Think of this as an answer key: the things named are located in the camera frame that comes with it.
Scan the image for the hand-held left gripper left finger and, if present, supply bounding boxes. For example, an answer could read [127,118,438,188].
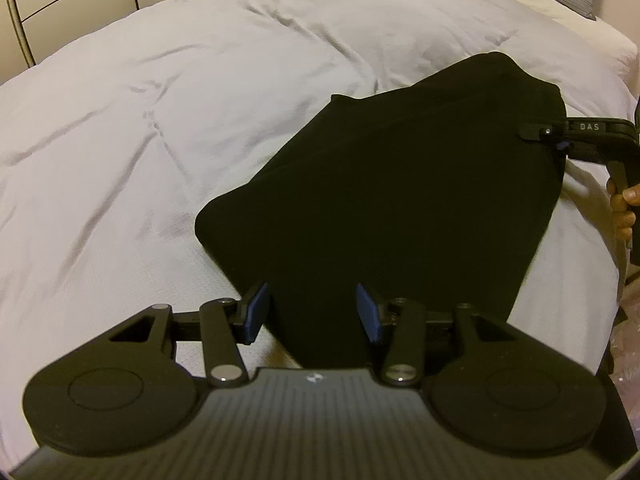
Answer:
[107,282,272,389]

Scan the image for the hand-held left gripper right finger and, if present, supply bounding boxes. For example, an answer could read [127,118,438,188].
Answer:
[356,282,517,389]

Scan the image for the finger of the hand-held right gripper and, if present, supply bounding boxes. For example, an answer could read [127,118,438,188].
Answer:
[517,122,570,143]
[554,140,609,164]

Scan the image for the black garment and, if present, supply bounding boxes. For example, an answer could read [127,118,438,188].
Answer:
[194,51,568,368]

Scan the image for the person's right hand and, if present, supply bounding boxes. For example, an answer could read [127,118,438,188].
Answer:
[606,177,640,242]

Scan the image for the white pillow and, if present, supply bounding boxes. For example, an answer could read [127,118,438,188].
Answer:
[440,0,640,83]

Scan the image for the white duvet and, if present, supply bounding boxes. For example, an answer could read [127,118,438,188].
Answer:
[0,0,640,466]

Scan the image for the pink patterned curtain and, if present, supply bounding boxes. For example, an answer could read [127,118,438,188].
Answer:
[607,317,640,391]

